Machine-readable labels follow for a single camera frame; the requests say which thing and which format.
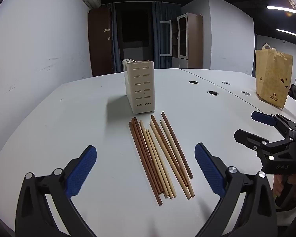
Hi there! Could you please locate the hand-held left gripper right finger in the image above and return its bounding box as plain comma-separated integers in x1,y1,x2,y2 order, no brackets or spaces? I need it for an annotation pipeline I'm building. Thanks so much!
194,142,278,237

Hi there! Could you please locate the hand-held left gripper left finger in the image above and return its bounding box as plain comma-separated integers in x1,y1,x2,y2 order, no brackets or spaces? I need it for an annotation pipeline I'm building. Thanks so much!
15,145,98,237

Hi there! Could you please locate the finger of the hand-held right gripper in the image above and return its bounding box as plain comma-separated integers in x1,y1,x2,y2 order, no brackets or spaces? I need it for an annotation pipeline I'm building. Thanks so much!
251,111,296,139
234,129,296,161

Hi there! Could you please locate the pile of wooden chopsticks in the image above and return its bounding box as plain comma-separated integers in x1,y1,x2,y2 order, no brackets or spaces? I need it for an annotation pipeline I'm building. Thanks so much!
129,111,195,206

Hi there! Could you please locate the cream plastic utensil holder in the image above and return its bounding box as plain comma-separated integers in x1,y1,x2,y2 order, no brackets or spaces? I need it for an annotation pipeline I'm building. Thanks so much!
122,59,155,114

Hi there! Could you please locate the person's right hand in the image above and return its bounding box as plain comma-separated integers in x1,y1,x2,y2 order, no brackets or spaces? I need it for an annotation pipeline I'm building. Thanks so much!
273,175,284,198

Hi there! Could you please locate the yellow paper shopping bag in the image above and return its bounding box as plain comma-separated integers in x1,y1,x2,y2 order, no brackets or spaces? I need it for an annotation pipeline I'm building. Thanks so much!
255,43,293,109

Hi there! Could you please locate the ceiling light strip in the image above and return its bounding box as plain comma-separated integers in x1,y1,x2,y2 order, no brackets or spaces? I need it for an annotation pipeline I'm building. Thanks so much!
266,4,296,13
276,29,296,39

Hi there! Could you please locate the brown glass-door cabinet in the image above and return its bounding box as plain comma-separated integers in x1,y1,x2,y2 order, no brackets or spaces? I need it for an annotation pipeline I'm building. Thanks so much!
177,13,204,69

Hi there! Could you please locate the white-framed glass cabinet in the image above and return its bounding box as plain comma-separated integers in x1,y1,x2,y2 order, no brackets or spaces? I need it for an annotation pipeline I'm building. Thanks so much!
159,20,173,57

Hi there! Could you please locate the dark brown wooden door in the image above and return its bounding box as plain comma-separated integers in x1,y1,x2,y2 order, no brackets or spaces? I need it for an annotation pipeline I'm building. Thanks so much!
87,5,114,77

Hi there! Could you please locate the blue curtain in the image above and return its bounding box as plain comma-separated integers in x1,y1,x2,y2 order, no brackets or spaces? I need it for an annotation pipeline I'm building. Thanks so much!
152,2,182,69
111,3,124,73

